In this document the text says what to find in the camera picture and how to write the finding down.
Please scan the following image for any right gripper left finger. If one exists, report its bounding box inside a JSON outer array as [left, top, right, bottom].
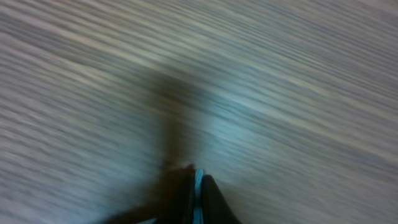
[[105, 164, 196, 224]]

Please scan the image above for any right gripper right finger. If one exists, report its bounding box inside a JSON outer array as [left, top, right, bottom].
[[201, 175, 241, 224]]

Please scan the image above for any light blue printed t-shirt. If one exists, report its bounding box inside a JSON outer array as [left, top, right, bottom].
[[139, 169, 204, 224]]

